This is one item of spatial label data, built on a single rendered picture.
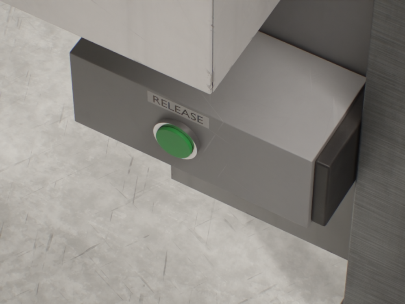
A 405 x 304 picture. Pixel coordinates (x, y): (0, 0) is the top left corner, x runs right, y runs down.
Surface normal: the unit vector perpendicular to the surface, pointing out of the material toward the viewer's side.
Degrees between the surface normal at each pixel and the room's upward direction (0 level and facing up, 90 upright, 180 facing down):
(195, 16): 90
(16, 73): 0
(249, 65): 0
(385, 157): 90
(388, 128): 90
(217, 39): 90
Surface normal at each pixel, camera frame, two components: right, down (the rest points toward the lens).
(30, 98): 0.00, -0.60
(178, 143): -0.50, 0.69
